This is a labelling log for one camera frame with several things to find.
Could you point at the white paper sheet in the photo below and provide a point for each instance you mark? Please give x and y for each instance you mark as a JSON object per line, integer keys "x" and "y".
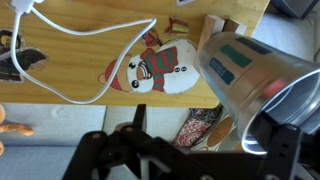
{"x": 185, "y": 2}

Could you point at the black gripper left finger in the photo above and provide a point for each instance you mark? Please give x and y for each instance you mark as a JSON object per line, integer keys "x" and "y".
{"x": 140, "y": 116}

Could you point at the snowman sticker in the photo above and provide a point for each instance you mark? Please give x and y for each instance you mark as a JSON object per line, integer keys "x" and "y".
{"x": 160, "y": 70}

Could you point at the orange octopus plush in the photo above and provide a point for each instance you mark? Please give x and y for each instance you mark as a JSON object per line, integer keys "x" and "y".
{"x": 16, "y": 128}

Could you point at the grey sofa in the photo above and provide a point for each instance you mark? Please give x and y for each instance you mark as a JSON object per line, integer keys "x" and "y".
{"x": 60, "y": 126}

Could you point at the gift sticker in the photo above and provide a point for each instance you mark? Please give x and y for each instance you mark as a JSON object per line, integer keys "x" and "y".
{"x": 176, "y": 26}

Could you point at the wooden block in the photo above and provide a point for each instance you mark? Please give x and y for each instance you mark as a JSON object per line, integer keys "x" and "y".
{"x": 235, "y": 26}
{"x": 211, "y": 28}

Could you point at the small red figure sticker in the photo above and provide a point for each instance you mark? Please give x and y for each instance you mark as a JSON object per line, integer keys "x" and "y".
{"x": 151, "y": 38}

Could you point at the dark figure sticker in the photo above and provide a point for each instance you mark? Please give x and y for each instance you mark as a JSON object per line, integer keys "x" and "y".
{"x": 20, "y": 60}

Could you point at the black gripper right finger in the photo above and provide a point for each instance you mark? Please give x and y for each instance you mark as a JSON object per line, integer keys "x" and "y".
{"x": 280, "y": 150}

